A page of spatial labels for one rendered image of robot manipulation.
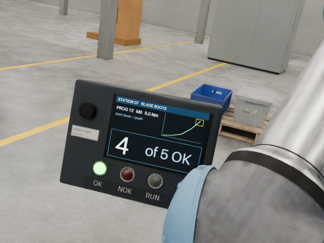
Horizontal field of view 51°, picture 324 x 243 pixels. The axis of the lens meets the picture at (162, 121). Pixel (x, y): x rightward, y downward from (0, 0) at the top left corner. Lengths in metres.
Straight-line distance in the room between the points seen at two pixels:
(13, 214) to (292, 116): 2.15
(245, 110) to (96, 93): 3.37
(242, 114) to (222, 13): 4.85
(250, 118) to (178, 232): 3.64
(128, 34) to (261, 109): 5.58
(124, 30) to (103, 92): 8.32
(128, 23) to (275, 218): 8.64
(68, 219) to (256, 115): 2.39
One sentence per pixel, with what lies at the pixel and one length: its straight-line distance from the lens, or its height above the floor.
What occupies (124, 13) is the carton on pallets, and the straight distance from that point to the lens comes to 8.93.
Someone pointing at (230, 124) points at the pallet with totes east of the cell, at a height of 0.15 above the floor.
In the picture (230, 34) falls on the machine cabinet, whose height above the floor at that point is 0.68.
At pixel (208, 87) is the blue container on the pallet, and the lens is 4.52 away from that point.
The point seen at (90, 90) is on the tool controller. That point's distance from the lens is 0.60.
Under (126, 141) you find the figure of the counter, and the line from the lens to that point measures 0.59.
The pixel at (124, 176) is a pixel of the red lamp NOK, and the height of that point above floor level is 1.12.
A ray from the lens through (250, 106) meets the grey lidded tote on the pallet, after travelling 3.88.
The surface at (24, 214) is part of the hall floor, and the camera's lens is 2.38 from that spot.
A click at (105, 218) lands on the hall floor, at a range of 2.33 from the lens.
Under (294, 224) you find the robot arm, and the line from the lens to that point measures 0.31.
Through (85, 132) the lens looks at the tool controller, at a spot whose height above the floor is 1.17.
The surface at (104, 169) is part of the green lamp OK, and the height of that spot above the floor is 1.12.
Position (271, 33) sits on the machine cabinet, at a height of 0.87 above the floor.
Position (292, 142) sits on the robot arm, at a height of 1.30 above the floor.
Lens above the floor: 1.42
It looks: 21 degrees down
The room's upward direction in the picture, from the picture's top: 8 degrees clockwise
